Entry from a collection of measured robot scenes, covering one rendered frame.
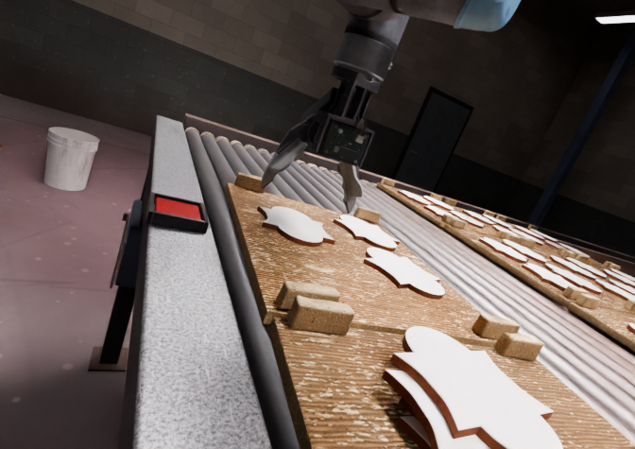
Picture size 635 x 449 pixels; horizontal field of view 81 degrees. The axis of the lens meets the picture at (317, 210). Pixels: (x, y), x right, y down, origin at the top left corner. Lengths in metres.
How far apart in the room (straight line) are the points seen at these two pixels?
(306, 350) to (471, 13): 0.33
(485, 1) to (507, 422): 0.33
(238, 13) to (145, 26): 1.16
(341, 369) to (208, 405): 0.11
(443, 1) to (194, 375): 0.38
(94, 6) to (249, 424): 5.36
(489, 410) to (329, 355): 0.12
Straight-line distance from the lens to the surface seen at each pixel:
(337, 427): 0.29
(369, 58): 0.52
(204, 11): 5.51
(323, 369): 0.32
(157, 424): 0.28
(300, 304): 0.34
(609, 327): 0.96
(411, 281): 0.56
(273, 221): 0.57
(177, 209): 0.55
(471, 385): 0.34
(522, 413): 0.35
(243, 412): 0.30
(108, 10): 5.49
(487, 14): 0.39
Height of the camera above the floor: 1.12
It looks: 14 degrees down
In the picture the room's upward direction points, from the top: 21 degrees clockwise
